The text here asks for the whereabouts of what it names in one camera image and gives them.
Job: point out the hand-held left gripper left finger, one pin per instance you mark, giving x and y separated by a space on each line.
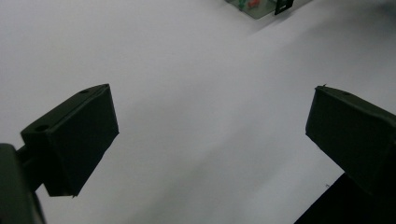
74 140

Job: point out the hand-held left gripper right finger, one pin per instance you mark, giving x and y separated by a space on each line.
355 140

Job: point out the transparent plastic box with latches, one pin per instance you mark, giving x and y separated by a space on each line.
264 11

